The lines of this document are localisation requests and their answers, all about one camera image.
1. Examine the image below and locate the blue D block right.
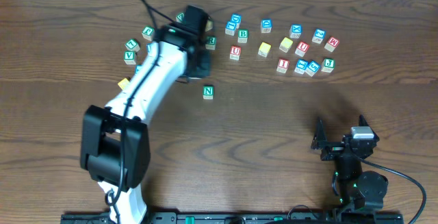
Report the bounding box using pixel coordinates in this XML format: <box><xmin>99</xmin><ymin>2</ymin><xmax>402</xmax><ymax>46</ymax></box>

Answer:
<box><xmin>261</xmin><ymin>19</ymin><xmax>272</xmax><ymax>34</ymax></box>

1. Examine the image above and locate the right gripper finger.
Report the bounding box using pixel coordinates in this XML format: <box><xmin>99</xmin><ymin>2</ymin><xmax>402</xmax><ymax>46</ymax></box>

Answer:
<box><xmin>311</xmin><ymin>117</ymin><xmax>328</xmax><ymax>149</ymax></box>
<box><xmin>359</xmin><ymin>114</ymin><xmax>379</xmax><ymax>141</ymax></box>

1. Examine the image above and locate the yellow block top centre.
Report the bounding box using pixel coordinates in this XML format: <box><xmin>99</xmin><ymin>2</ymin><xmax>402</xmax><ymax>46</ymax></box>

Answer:
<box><xmin>205</xmin><ymin>20</ymin><xmax>214</xmax><ymax>32</ymax></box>

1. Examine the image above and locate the blue T block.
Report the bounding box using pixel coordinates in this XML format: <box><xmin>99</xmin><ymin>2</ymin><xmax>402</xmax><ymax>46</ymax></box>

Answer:
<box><xmin>294</xmin><ymin>59</ymin><xmax>309</xmax><ymax>75</ymax></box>

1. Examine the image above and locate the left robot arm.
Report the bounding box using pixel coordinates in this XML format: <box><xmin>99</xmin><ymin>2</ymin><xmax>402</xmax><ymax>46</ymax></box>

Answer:
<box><xmin>80</xmin><ymin>5</ymin><xmax>211</xmax><ymax>223</ymax></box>

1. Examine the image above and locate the yellow block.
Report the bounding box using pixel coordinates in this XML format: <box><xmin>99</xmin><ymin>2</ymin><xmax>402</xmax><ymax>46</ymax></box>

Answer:
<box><xmin>118</xmin><ymin>78</ymin><xmax>131</xmax><ymax>91</ymax></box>
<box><xmin>205</xmin><ymin>20</ymin><xmax>214</xmax><ymax>32</ymax></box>
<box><xmin>279</xmin><ymin>37</ymin><xmax>294</xmax><ymax>53</ymax></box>
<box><xmin>258</xmin><ymin>42</ymin><xmax>271</xmax><ymax>58</ymax></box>

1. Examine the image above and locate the green j block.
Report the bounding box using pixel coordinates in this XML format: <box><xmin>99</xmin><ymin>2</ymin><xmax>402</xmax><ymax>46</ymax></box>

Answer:
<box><xmin>321</xmin><ymin>58</ymin><xmax>335</xmax><ymax>73</ymax></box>
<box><xmin>142</xmin><ymin>26</ymin><xmax>155</xmax><ymax>41</ymax></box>

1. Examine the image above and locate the blue X block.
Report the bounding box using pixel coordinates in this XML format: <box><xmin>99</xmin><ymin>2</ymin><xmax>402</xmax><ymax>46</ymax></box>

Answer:
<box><xmin>289</xmin><ymin>24</ymin><xmax>302</xmax><ymax>38</ymax></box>

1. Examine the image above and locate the green V block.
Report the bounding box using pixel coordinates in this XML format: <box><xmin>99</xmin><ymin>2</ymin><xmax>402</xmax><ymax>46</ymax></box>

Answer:
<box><xmin>124</xmin><ymin>51</ymin><xmax>137</xmax><ymax>65</ymax></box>

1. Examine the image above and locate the green J block left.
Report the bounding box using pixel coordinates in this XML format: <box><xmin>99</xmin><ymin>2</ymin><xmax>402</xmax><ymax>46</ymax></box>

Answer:
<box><xmin>142</xmin><ymin>26</ymin><xmax>155</xmax><ymax>41</ymax></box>

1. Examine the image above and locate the blue D block upper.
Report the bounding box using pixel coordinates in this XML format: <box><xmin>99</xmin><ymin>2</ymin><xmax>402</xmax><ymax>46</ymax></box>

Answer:
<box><xmin>230</xmin><ymin>14</ymin><xmax>242</xmax><ymax>29</ymax></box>

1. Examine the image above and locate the green R block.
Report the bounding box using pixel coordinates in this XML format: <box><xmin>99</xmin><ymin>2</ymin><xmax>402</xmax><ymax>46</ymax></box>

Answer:
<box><xmin>205</xmin><ymin>36</ymin><xmax>217</xmax><ymax>50</ymax></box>

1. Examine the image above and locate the blue block beside B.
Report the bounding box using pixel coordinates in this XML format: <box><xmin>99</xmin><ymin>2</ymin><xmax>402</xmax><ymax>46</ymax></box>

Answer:
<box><xmin>224</xmin><ymin>21</ymin><xmax>237</xmax><ymax>36</ymax></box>

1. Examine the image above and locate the red M block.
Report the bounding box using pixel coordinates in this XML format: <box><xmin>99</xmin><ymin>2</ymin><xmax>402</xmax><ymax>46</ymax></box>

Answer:
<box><xmin>324</xmin><ymin>36</ymin><xmax>339</xmax><ymax>52</ymax></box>

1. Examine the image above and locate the blue Z block right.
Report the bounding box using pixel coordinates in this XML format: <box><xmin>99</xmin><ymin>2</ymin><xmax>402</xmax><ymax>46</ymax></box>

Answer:
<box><xmin>311</xmin><ymin>28</ymin><xmax>326</xmax><ymax>44</ymax></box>

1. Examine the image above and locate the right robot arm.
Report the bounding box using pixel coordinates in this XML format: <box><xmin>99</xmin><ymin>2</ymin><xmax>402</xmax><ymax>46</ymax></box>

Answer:
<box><xmin>311</xmin><ymin>115</ymin><xmax>388</xmax><ymax>221</ymax></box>

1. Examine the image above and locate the blue d block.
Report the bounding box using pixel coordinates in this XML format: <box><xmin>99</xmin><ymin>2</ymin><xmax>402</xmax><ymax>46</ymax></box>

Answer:
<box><xmin>230</xmin><ymin>14</ymin><xmax>242</xmax><ymax>29</ymax></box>
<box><xmin>261</xmin><ymin>19</ymin><xmax>272</xmax><ymax>34</ymax></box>

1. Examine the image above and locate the red I block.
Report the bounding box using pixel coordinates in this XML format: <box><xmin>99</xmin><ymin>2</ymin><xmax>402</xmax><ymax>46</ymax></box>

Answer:
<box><xmin>276</xmin><ymin>58</ymin><xmax>290</xmax><ymax>73</ymax></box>

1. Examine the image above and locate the blue P block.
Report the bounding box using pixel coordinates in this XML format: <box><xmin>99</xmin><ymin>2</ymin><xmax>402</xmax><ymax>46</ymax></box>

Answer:
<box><xmin>146</xmin><ymin>43</ymin><xmax>152</xmax><ymax>53</ymax></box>

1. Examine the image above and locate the green N block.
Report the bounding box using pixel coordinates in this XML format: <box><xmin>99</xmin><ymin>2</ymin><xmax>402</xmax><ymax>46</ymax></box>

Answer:
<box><xmin>203</xmin><ymin>86</ymin><xmax>214</xmax><ymax>99</ymax></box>

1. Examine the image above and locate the green L block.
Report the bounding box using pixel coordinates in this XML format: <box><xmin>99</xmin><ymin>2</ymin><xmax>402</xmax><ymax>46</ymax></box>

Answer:
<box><xmin>125</xmin><ymin>38</ymin><xmax>140</xmax><ymax>52</ymax></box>

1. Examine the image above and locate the red u block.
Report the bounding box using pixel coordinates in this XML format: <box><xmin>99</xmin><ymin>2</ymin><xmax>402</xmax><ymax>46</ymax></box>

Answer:
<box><xmin>295</xmin><ymin>41</ymin><xmax>309</xmax><ymax>57</ymax></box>
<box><xmin>230</xmin><ymin>45</ymin><xmax>242</xmax><ymax>60</ymax></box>

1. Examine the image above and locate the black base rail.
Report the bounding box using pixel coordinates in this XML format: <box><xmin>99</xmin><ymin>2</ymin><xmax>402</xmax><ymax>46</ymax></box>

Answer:
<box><xmin>60</xmin><ymin>212</ymin><xmax>404</xmax><ymax>224</ymax></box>

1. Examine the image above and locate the yellow block far left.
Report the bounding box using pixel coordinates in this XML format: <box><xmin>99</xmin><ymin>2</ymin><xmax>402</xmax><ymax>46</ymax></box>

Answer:
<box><xmin>118</xmin><ymin>78</ymin><xmax>131</xmax><ymax>91</ymax></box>

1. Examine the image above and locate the green B block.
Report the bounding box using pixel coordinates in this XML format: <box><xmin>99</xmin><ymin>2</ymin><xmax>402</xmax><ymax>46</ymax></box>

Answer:
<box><xmin>237</xmin><ymin>29</ymin><xmax>248</xmax><ymax>43</ymax></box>

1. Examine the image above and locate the blue S block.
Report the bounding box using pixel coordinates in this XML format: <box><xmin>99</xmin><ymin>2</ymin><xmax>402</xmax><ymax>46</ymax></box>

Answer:
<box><xmin>305</xmin><ymin>60</ymin><xmax>320</xmax><ymax>77</ymax></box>

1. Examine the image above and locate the yellow block centre right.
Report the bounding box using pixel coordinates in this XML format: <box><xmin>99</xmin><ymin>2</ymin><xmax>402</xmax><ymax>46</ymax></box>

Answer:
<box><xmin>258</xmin><ymin>42</ymin><xmax>271</xmax><ymax>58</ymax></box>

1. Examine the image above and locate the green Z block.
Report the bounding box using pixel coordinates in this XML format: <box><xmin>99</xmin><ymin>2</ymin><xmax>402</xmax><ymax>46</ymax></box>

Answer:
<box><xmin>176</xmin><ymin>12</ymin><xmax>185</xmax><ymax>23</ymax></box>

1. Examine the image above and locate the green J block right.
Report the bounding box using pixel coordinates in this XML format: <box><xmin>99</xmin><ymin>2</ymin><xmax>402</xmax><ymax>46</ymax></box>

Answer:
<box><xmin>321</xmin><ymin>58</ymin><xmax>335</xmax><ymax>73</ymax></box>

